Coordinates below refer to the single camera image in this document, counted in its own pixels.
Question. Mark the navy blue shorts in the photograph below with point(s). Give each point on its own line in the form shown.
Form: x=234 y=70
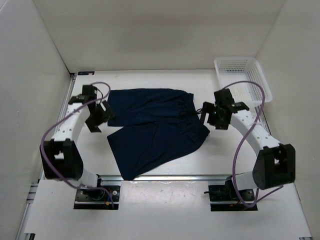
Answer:
x=157 y=125

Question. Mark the aluminium right side rail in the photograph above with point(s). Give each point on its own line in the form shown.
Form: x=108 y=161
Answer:
x=265 y=120

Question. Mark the white plastic basket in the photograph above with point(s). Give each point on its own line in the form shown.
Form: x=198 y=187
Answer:
x=244 y=77

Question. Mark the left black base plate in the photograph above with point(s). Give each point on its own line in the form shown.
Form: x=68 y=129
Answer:
x=88 y=199

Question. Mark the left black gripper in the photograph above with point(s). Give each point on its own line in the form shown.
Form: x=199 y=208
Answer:
x=107 y=115

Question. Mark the aluminium left side rail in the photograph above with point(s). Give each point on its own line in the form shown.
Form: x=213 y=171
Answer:
x=67 y=96

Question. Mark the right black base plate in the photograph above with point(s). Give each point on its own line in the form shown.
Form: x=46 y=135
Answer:
x=223 y=201

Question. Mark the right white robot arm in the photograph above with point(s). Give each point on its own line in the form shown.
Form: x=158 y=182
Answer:
x=243 y=121

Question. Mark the aluminium rail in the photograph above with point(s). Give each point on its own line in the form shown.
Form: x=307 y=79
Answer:
x=67 y=96
x=117 y=178
x=265 y=120

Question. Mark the aluminium front rail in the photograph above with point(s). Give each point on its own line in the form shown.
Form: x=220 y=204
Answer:
x=117 y=178

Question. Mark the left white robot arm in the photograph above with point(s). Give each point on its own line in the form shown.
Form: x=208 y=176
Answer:
x=61 y=159

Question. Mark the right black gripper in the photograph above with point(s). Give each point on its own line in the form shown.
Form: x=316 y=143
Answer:
x=208 y=107

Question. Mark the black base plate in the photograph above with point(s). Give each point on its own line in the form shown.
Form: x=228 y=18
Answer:
x=223 y=201
x=88 y=199

